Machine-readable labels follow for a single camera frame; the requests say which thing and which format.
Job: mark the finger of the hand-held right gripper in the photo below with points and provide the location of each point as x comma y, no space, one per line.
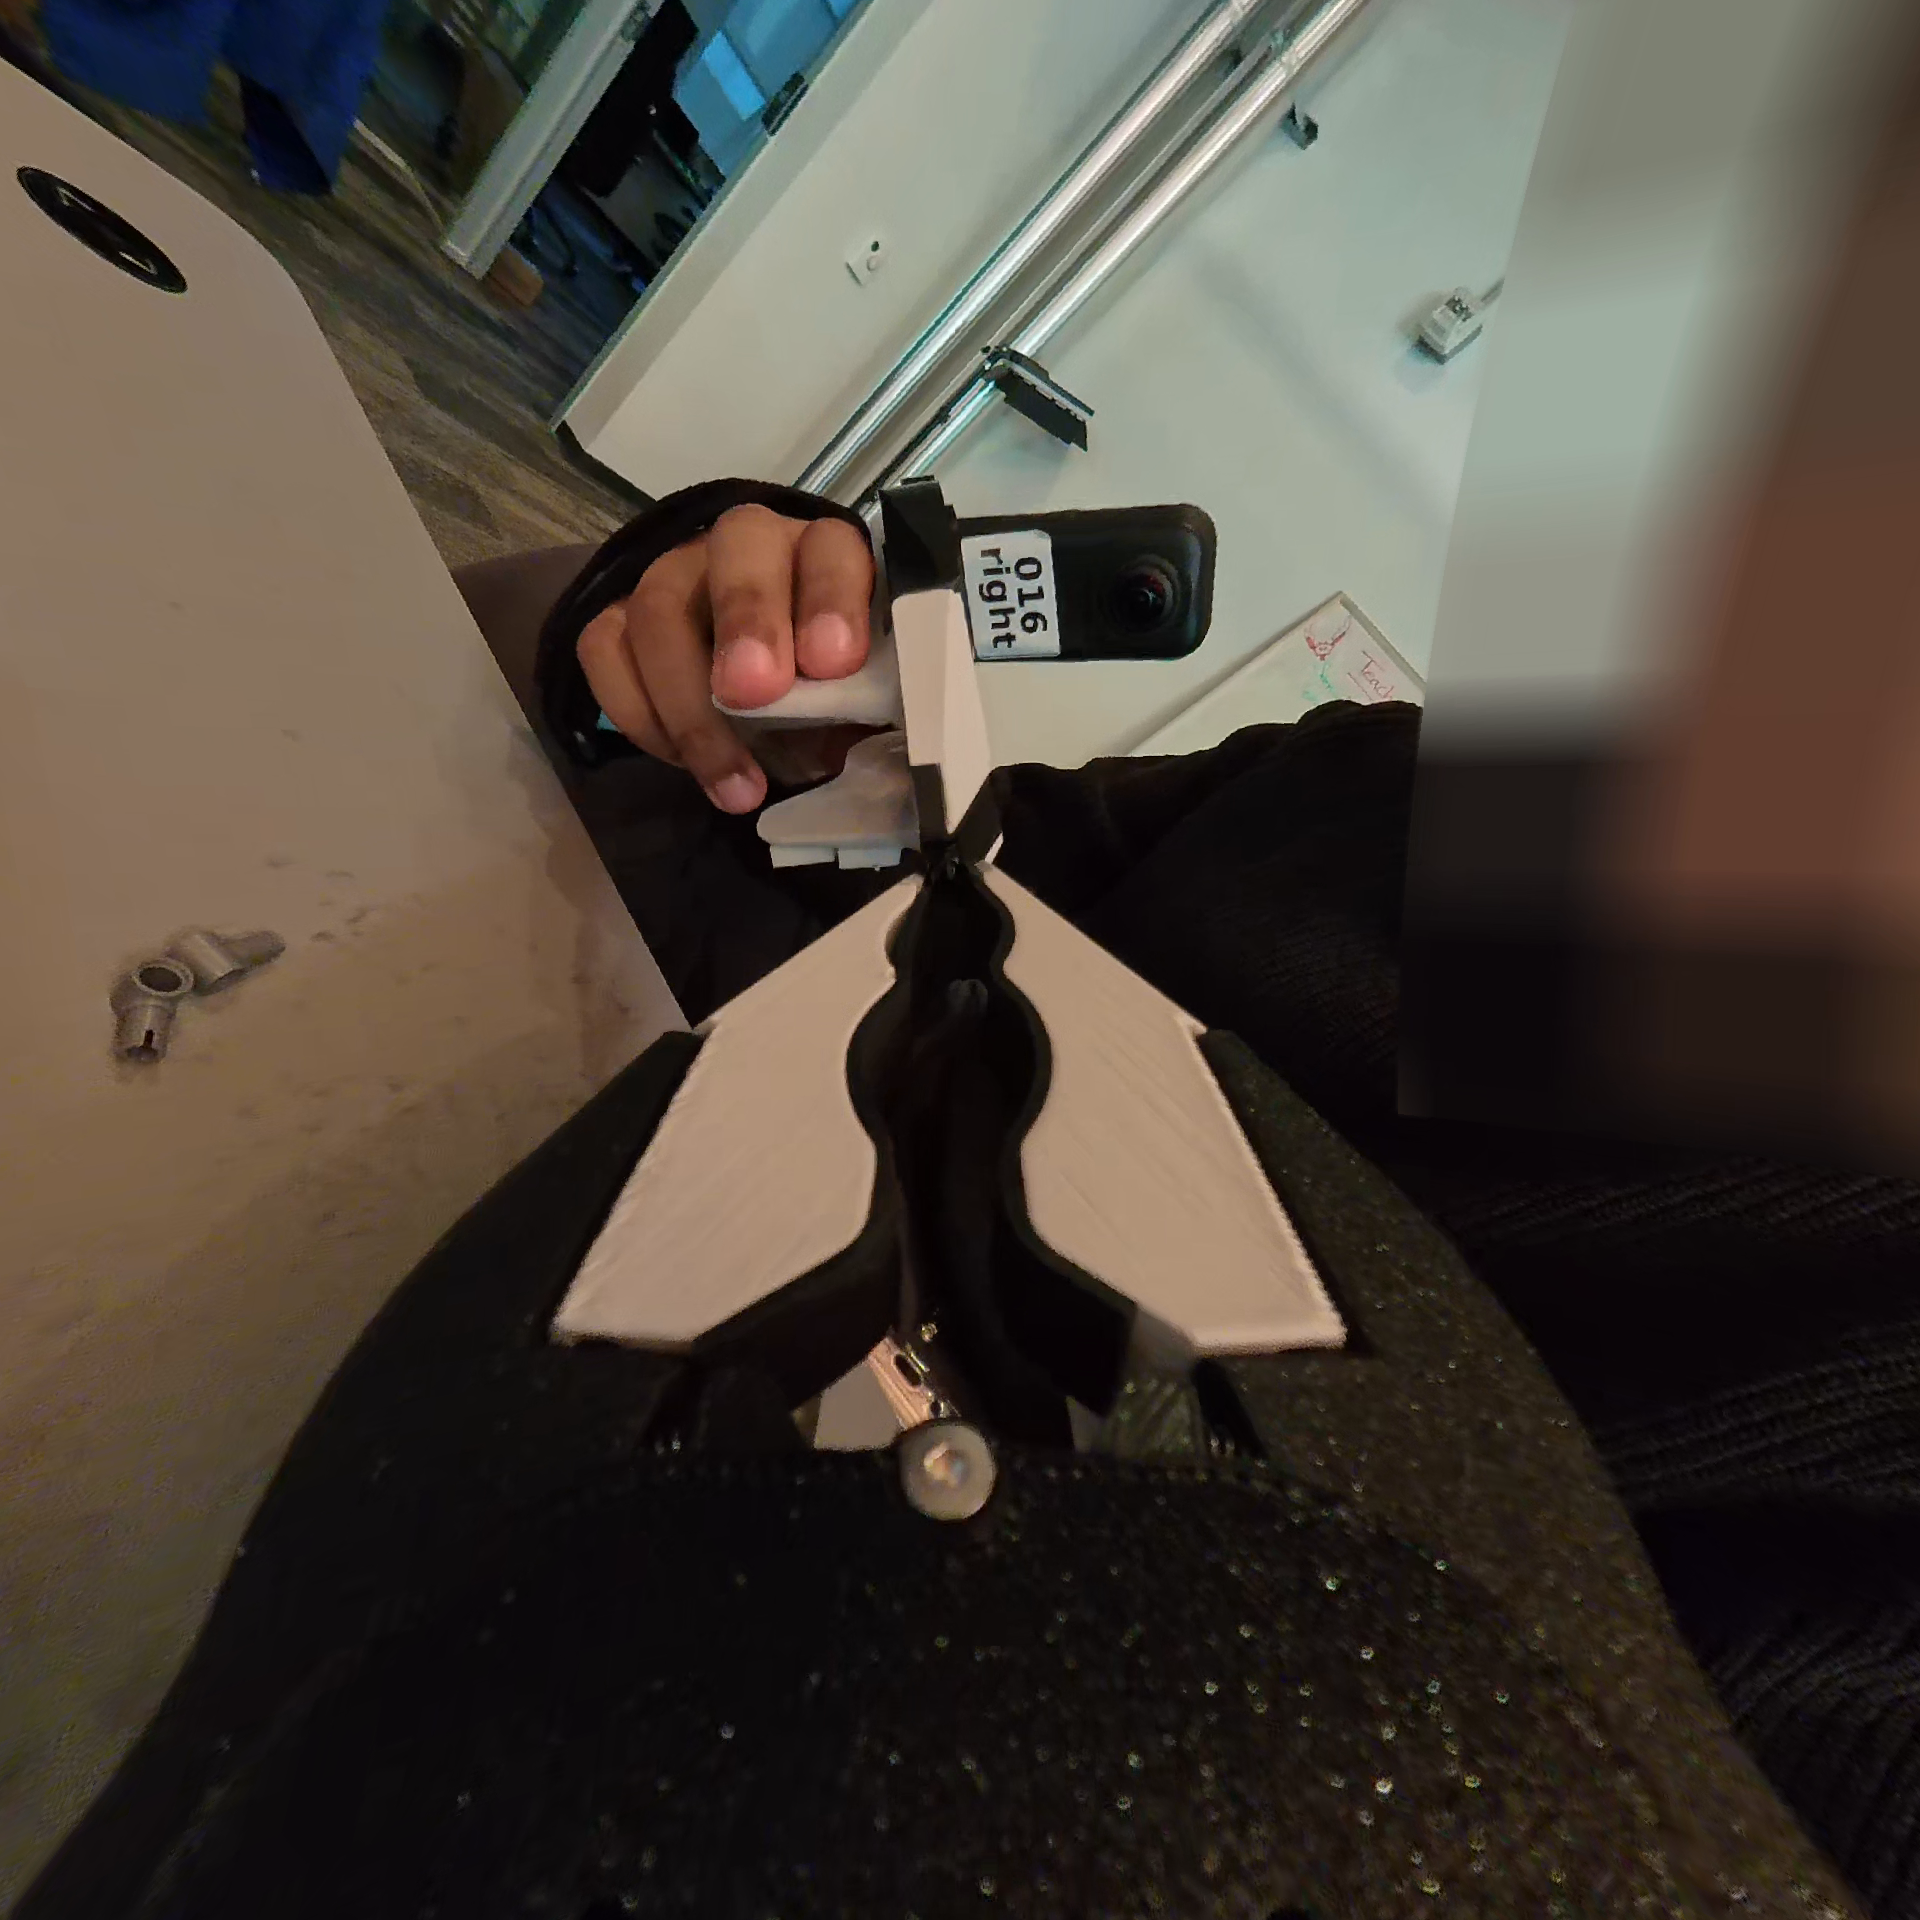
938,674

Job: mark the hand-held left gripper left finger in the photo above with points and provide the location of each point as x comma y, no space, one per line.
721,1185

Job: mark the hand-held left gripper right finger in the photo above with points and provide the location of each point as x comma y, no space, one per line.
1184,1185

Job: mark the person's right forearm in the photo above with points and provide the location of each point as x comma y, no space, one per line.
690,869

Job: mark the person's right hand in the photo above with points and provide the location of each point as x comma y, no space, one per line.
675,628

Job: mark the white drawing board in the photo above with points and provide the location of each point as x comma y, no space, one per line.
1305,661

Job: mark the person's dark clothing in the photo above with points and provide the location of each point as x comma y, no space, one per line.
1231,900

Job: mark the silver metal pipe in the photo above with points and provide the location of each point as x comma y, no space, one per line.
1041,224
1130,224

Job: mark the light grey connector piece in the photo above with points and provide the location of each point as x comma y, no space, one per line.
187,975

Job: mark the blue jacket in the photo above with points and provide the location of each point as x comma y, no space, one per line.
225,76

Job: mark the black pipe bracket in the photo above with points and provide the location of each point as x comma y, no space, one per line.
1035,394

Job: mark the white wall junction box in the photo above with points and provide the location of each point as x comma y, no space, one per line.
1452,320

